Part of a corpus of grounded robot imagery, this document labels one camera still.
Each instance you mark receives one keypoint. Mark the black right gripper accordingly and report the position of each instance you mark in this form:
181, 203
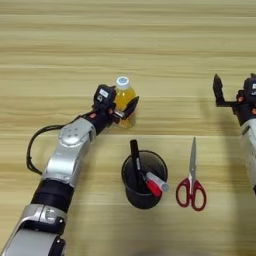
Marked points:
246, 110

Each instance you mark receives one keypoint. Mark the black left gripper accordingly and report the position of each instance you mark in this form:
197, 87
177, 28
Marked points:
103, 118

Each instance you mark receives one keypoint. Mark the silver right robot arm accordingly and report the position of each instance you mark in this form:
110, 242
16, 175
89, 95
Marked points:
250, 153

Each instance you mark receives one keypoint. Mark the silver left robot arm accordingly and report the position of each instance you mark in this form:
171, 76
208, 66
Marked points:
63, 156

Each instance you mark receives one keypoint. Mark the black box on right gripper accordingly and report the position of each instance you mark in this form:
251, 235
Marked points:
250, 87

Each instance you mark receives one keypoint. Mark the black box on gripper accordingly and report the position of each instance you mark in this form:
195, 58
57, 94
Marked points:
104, 96
250, 87

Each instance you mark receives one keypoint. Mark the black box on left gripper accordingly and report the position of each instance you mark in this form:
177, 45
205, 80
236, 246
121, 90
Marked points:
104, 96

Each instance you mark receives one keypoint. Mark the black marker pen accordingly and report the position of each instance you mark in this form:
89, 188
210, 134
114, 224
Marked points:
135, 160

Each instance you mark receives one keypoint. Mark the red capped marker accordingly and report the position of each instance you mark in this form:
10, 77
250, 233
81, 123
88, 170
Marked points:
154, 188

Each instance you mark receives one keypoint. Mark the black mesh pen holder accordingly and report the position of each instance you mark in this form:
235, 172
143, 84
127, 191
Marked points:
133, 196

